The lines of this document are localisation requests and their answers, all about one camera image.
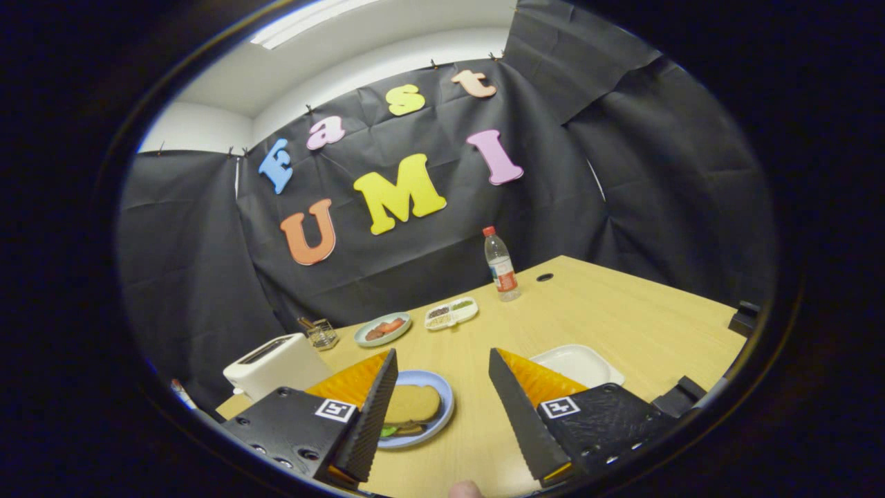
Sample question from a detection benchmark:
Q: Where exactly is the red and white object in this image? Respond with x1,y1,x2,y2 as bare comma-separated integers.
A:
169,378,201,412

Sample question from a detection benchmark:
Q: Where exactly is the blue plate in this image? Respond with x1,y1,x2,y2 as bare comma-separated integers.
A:
377,370,456,450

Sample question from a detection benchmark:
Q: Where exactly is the white rectangular plate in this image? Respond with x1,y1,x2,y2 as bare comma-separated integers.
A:
529,344,626,389

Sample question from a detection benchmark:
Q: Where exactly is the brown bread slice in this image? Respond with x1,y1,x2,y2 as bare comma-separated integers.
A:
382,385,442,425

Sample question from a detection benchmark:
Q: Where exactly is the clear red-capped water bottle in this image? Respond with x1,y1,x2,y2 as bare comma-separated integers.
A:
483,225,522,302

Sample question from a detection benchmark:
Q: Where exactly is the pale green plate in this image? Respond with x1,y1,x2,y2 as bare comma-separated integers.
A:
354,312,413,348

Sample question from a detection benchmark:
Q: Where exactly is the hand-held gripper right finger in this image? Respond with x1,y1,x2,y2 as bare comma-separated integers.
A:
488,348,678,487

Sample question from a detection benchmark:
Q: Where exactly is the white divided condiment tray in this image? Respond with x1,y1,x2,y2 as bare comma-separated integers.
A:
425,297,479,331

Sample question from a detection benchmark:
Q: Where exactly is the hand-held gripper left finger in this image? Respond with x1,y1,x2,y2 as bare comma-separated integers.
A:
221,348,400,488

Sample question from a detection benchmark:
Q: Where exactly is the white toaster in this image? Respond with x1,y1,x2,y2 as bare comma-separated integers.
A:
223,333,333,404

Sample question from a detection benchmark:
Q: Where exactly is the wire utensil holder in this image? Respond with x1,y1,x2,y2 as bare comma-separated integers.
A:
304,318,339,351

